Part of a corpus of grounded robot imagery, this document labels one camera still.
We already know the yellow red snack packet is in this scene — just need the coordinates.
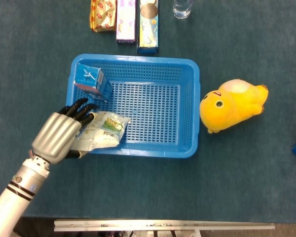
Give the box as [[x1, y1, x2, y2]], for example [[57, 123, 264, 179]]
[[89, 0, 117, 33]]

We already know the blue plastic perforated basket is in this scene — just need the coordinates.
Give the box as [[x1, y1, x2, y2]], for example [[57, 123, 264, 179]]
[[63, 53, 201, 158]]

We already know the clear glass cup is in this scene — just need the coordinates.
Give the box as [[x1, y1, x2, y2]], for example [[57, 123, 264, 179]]
[[172, 0, 195, 20]]

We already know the yellow plush toy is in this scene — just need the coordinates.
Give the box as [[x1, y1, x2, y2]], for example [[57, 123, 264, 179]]
[[199, 78, 269, 134]]

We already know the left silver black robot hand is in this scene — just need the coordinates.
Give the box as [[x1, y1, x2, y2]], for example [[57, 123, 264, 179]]
[[31, 97, 99, 165]]

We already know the light blue cookie box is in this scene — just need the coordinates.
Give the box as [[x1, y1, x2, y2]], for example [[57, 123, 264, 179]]
[[137, 0, 160, 54]]

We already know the aluminium frame rail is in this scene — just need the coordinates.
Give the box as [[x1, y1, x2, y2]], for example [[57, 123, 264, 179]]
[[54, 219, 275, 232]]

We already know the white snack bag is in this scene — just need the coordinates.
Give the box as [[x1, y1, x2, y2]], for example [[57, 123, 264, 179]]
[[74, 111, 131, 152]]

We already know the purple white cookie box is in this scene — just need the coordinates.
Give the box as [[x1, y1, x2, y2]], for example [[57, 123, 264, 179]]
[[116, 0, 137, 44]]

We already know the teal felt table cloth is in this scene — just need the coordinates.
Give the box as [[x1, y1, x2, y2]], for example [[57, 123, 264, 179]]
[[0, 0, 296, 224]]

